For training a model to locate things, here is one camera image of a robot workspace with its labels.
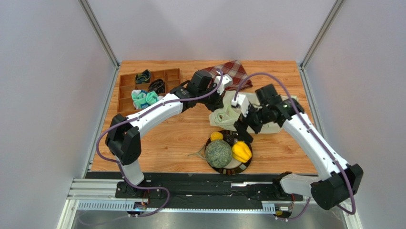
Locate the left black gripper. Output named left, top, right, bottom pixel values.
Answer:
left=197, top=83, right=226, bottom=114

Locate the translucent avocado print plastic bag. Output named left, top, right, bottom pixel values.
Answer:
left=208, top=91, right=300, bottom=135

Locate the small yellow fake fruit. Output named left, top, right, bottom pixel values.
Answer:
left=210, top=132, right=224, bottom=142

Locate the yellow fake bell pepper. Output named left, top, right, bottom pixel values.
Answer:
left=232, top=141, right=252, bottom=163

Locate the green netted fake melon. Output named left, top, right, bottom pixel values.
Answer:
left=188, top=140, right=233, bottom=168

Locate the dark rimmed ceramic plate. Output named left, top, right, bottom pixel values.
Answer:
left=203, top=130, right=253, bottom=176

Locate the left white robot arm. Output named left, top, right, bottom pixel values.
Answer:
left=103, top=69, right=233, bottom=187

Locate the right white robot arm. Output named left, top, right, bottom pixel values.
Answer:
left=231, top=84, right=364, bottom=210

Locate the red plaid folded cloth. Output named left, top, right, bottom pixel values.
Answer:
left=203, top=60, right=253, bottom=91

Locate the wooden compartment tray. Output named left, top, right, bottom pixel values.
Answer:
left=117, top=68, right=181, bottom=116

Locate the black rolled sock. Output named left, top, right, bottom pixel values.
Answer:
left=148, top=79, right=165, bottom=94

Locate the teal white sock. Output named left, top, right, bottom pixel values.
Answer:
left=131, top=90, right=160, bottom=110

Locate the dark patterned rolled sock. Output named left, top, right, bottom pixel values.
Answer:
left=134, top=69, right=152, bottom=84

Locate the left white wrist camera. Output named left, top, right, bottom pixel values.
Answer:
left=214, top=74, right=233, bottom=95

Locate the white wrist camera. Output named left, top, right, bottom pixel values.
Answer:
left=214, top=74, right=233, bottom=95
left=231, top=94, right=250, bottom=117

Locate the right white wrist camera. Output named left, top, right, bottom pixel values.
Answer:
left=231, top=94, right=250, bottom=117

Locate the right aluminium frame post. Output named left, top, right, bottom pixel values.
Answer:
left=300, top=0, right=346, bottom=69

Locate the aluminium frame post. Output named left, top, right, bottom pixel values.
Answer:
left=78, top=0, right=120, bottom=69
left=300, top=0, right=346, bottom=69

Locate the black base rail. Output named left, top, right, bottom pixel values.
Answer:
left=115, top=173, right=304, bottom=210

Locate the left aluminium frame post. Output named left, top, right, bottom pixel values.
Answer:
left=78, top=0, right=120, bottom=69

